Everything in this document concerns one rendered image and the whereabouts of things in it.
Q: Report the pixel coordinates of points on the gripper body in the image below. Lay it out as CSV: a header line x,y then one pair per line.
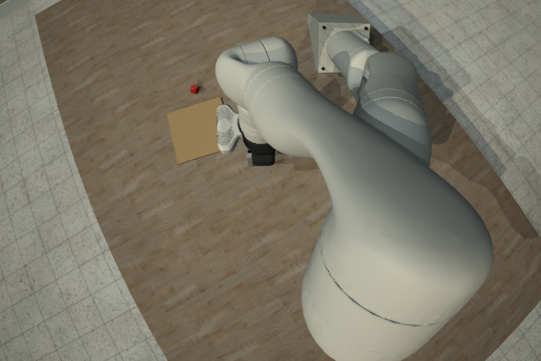
x,y
229,133

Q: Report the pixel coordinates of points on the tan flat mat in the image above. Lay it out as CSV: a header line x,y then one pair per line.
x,y
194,130

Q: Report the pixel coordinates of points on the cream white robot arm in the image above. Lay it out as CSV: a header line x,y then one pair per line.
x,y
401,251

